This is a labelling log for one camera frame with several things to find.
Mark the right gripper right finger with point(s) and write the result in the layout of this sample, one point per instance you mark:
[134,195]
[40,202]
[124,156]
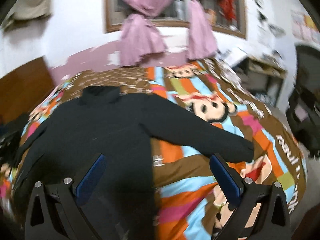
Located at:
[272,221]

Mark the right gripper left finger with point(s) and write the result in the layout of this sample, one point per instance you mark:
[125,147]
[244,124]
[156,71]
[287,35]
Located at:
[54,210]

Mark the black padded jacket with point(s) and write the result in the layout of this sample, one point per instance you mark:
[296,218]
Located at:
[102,121]

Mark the dark clothes pile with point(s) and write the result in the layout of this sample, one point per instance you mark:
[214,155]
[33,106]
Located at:
[10,138]

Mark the colourful cartoon bedspread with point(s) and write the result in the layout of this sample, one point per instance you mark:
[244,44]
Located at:
[188,200]

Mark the black office chair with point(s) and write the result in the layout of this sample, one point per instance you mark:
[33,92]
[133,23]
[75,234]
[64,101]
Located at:
[303,111]

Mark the brown wooden headboard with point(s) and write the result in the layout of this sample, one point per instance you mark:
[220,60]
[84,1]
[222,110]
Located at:
[24,88]

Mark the wooden shelf desk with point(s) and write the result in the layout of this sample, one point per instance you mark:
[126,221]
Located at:
[262,78]

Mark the pink curtain right panel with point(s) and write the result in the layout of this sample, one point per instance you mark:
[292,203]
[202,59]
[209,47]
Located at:
[202,42]

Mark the pink curtain panel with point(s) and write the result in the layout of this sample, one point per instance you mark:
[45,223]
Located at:
[202,42]
[139,37]

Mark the pink curtain left panel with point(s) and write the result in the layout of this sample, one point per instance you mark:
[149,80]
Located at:
[139,37]

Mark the beige cloth on wall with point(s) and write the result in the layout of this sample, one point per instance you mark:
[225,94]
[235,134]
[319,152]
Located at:
[25,11]

